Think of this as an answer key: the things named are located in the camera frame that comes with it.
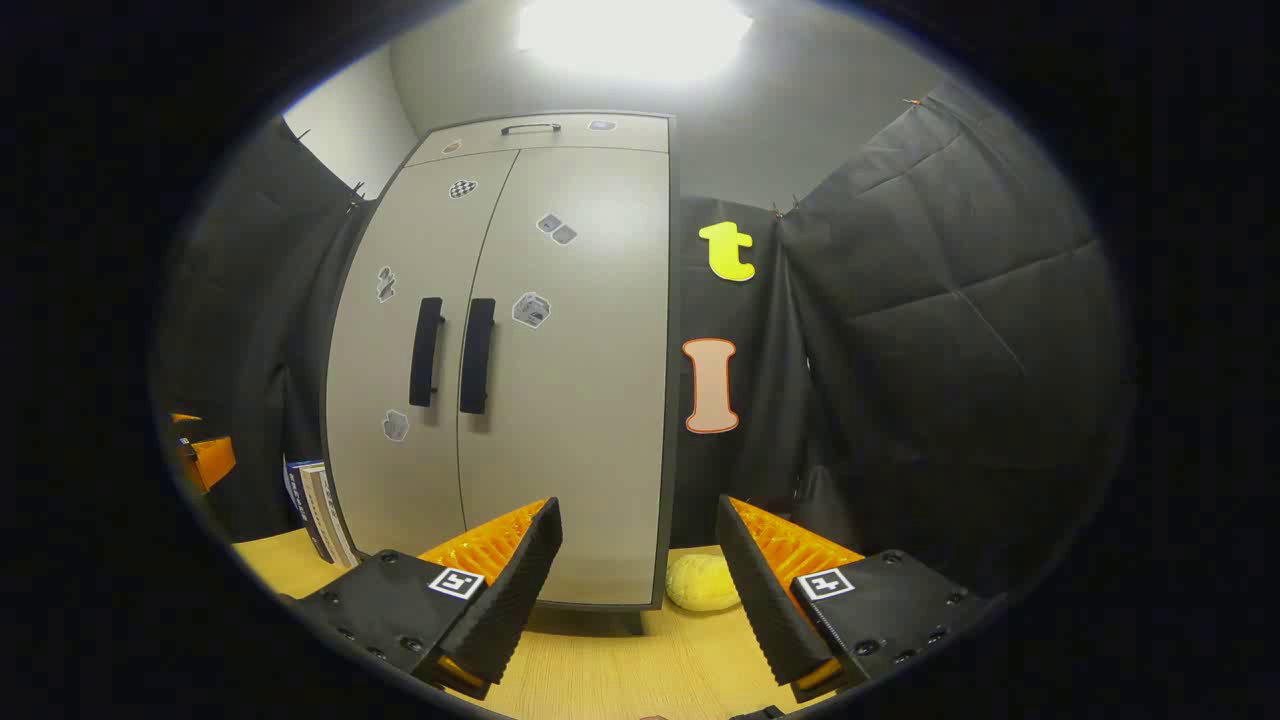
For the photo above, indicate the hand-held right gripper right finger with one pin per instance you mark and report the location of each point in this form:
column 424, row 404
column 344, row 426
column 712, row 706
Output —
column 765, row 600

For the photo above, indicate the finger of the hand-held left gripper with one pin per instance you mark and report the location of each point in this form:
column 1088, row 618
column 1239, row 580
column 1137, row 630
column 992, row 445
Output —
column 210, row 460

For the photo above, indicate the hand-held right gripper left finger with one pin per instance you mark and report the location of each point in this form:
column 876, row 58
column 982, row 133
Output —
column 520, row 590

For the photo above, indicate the grey cabinet door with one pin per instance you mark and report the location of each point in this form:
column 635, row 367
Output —
column 370, row 350
column 590, row 420

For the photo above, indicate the grey double-door shoe cabinet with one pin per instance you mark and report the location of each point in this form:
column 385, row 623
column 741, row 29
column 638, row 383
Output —
column 674, row 350

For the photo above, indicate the grey cabinet drawer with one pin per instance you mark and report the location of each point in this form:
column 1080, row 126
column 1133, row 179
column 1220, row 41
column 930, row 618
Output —
column 600, row 142

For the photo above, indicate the yellow sponge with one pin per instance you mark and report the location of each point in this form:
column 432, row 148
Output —
column 703, row 583

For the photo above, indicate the blue book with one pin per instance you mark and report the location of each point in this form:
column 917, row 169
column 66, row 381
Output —
column 298, row 500

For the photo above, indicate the beige book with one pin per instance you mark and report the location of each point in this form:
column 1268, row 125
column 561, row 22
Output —
column 318, row 505

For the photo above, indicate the white book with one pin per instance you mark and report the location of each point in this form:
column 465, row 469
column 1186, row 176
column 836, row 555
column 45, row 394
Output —
column 335, row 525

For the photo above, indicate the black backdrop cloth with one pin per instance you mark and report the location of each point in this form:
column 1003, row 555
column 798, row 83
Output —
column 950, row 300

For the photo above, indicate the large ceiling light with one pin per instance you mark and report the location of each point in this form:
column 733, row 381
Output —
column 635, row 35

